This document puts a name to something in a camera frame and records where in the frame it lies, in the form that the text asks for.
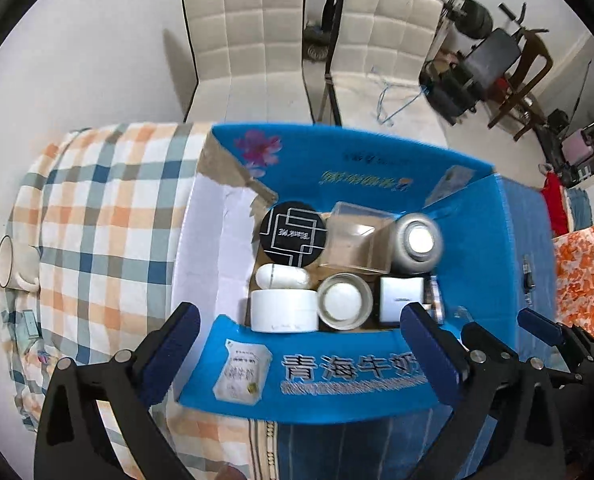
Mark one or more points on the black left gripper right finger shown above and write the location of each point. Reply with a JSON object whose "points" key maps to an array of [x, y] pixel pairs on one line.
{"points": [[527, 440]]}

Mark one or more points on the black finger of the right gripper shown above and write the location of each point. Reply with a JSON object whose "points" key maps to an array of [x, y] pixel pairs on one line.
{"points": [[574, 344]]}

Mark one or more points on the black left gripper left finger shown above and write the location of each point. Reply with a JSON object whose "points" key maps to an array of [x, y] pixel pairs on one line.
{"points": [[72, 442]]}

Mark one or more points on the silver metal tin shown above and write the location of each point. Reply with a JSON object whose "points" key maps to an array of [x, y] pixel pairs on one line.
{"points": [[417, 245]]}

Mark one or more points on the clear plastic display box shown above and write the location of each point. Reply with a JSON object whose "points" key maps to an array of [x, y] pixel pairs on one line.
{"points": [[358, 239]]}

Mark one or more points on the white earbuds case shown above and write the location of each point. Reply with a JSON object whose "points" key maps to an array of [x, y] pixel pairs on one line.
{"points": [[277, 276]]}

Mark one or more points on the small blue labelled bottle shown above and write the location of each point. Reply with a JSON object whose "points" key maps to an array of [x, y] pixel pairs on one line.
{"points": [[433, 302]]}

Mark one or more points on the orange floral fabric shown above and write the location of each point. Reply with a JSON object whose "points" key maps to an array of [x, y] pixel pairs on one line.
{"points": [[574, 257]]}

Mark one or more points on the car key with fob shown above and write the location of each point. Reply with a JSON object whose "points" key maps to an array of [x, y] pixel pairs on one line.
{"points": [[527, 281]]}

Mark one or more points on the grey square charger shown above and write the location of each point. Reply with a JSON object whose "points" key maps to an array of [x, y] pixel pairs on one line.
{"points": [[396, 293]]}

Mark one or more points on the blue cardboard milk box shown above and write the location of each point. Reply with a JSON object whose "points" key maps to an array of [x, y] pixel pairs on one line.
{"points": [[312, 378]]}

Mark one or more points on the blue denim garment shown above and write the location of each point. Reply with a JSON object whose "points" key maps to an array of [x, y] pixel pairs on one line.
{"points": [[581, 208]]}

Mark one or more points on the round tin white lid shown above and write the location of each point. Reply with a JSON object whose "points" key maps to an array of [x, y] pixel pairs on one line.
{"points": [[345, 301]]}

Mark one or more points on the red garment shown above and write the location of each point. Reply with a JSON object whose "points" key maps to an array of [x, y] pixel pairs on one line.
{"points": [[552, 194]]}

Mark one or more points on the white ceramic mug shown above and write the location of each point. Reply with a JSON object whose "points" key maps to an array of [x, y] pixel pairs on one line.
{"points": [[19, 266]]}

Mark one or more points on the pink suitcase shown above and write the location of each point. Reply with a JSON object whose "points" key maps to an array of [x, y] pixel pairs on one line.
{"points": [[576, 149]]}

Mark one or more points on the blue striped tablecloth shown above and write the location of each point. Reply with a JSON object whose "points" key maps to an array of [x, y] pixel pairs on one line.
{"points": [[389, 448]]}

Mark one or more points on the white paper tape roll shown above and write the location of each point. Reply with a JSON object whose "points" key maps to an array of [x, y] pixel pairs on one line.
{"points": [[284, 311]]}

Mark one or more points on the black round patterned tin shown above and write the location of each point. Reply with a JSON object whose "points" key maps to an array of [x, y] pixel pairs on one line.
{"points": [[292, 234]]}

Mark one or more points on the plaid checked cloth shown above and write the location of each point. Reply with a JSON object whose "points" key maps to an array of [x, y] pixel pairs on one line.
{"points": [[104, 209]]}

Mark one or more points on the black weight bench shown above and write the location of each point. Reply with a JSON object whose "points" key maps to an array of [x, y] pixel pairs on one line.
{"points": [[454, 91]]}

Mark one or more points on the brown wooden chair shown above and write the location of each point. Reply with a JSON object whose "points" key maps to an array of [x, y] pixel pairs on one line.
{"points": [[518, 92]]}

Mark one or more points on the black barbell weight plate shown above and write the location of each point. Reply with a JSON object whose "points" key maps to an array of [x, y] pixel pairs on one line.
{"points": [[475, 21]]}

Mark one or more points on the right white padded chair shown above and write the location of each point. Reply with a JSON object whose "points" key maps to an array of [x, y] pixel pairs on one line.
{"points": [[378, 49]]}

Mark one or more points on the white padded chair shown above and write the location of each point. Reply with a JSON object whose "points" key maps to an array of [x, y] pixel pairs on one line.
{"points": [[248, 61], [378, 49]]}

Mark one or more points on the left white padded chair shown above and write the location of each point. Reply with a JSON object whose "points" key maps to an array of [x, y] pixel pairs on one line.
{"points": [[248, 61]]}

